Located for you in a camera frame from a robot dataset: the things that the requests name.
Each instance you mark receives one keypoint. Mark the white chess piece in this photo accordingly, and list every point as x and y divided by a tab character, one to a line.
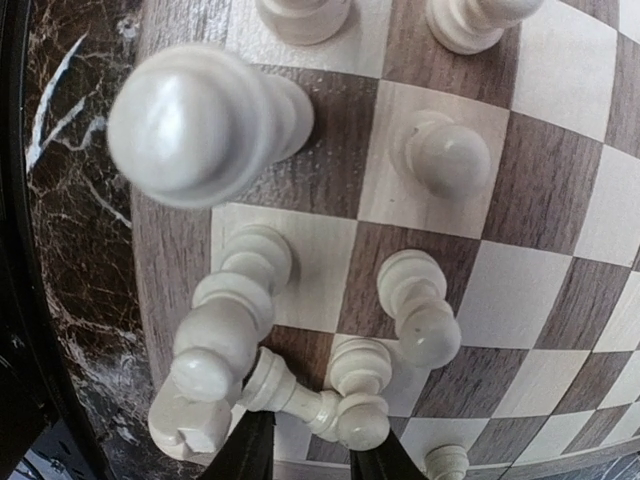
272	387
232	311
303	23

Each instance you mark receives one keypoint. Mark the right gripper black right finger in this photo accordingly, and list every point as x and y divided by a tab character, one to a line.
389	461

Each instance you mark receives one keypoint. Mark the white chess pawn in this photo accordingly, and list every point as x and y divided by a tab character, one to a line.
359	370
433	154

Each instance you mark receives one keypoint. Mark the wooden chess board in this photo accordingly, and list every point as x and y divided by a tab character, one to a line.
542	268

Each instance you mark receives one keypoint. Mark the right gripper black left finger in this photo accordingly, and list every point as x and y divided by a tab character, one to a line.
248	453

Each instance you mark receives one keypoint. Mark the white chess rook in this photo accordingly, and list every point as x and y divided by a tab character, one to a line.
468	27

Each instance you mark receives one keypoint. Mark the white chess pawn eleventh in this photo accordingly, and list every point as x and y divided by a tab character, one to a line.
412	290

